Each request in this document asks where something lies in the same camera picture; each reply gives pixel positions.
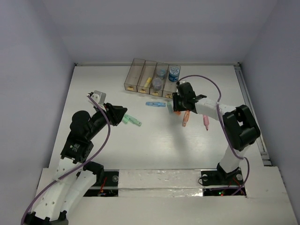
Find orange correction tape pen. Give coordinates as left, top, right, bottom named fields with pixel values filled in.
left=182, top=111, right=190, bottom=127

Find yellow highlighter marker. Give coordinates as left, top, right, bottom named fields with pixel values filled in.
left=144, top=77, right=152, bottom=88

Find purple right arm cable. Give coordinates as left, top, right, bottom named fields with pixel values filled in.
left=180, top=75, right=249, bottom=195

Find smoked drawer box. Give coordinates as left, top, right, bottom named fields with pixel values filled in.
left=150, top=62, right=169, bottom=97
left=162, top=64, right=177, bottom=98
left=137, top=60, right=157, bottom=94
left=124, top=58, right=145, bottom=92

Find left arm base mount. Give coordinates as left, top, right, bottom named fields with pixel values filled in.
left=83, top=162, right=119, bottom=197

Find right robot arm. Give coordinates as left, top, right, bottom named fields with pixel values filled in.
left=172, top=82, right=261, bottom=184

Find green correction tape pen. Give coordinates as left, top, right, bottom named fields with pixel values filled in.
left=122, top=114, right=142, bottom=127

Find clear jar purple clips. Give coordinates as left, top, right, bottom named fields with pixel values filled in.
left=152, top=77, right=163, bottom=90

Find green highlighter marker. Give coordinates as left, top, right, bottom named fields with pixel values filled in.
left=167, top=101, right=173, bottom=115

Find clear jar colourful clips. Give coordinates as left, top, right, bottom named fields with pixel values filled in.
left=156, top=69, right=166, bottom=79

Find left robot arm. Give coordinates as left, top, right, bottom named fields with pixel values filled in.
left=21, top=103, right=127, bottom=225

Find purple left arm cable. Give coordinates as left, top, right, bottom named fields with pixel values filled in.
left=20, top=95, right=111, bottom=225

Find pink highlighter marker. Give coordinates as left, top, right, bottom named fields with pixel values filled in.
left=203, top=115, right=210, bottom=131

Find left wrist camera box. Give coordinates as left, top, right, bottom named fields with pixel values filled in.
left=91, top=90, right=106, bottom=105

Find blue round clip jar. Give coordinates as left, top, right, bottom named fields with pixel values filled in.
left=168, top=66, right=180, bottom=82

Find blue correction tape pen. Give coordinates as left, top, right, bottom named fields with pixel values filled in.
left=145, top=102, right=166, bottom=107

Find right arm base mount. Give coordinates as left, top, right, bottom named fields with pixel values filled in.
left=197, top=163, right=247, bottom=196

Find silver foil front rail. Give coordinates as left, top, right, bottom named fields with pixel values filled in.
left=118, top=169, right=203, bottom=198

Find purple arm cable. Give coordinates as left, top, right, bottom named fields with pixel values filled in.
left=20, top=95, right=111, bottom=225
left=180, top=75, right=249, bottom=195

